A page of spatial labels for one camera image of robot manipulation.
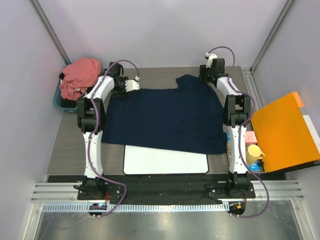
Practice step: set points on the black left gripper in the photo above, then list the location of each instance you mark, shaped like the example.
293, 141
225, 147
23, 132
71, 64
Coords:
117, 94

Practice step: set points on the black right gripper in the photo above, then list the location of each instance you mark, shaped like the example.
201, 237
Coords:
202, 70

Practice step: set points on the navy blue t-shirt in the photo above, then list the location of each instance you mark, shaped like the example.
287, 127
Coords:
188, 118

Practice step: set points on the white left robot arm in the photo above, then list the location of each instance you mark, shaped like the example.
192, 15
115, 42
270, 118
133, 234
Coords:
91, 120

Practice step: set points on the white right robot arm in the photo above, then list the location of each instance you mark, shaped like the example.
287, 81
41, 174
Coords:
236, 114

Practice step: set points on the pink crumpled t-shirt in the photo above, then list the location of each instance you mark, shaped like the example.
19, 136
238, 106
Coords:
83, 66

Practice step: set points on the teal laundry basket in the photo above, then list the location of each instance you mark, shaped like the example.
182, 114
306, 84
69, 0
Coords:
75, 82

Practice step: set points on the pink cube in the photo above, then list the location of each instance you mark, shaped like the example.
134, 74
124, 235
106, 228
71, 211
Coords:
250, 138

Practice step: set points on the yellow mug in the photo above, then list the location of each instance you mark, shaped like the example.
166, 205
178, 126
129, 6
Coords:
253, 154

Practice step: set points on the white mat with black border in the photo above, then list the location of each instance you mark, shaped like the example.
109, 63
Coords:
152, 161

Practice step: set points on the orange board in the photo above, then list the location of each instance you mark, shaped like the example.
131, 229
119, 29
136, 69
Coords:
282, 134

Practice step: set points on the colourful picture book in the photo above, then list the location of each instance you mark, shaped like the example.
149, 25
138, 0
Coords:
254, 167

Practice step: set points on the grey white panel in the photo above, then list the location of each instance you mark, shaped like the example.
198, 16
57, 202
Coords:
311, 127

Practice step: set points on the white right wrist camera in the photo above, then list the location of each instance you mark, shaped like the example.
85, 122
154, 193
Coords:
209, 57

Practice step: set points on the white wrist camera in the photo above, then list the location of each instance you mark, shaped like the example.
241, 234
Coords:
132, 84
209, 57

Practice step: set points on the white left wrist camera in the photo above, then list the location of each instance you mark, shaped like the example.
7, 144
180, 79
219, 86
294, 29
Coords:
132, 84

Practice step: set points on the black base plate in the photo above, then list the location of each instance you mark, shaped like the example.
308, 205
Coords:
166, 189

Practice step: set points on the white slotted cable duct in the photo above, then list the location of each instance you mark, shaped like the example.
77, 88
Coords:
90, 207

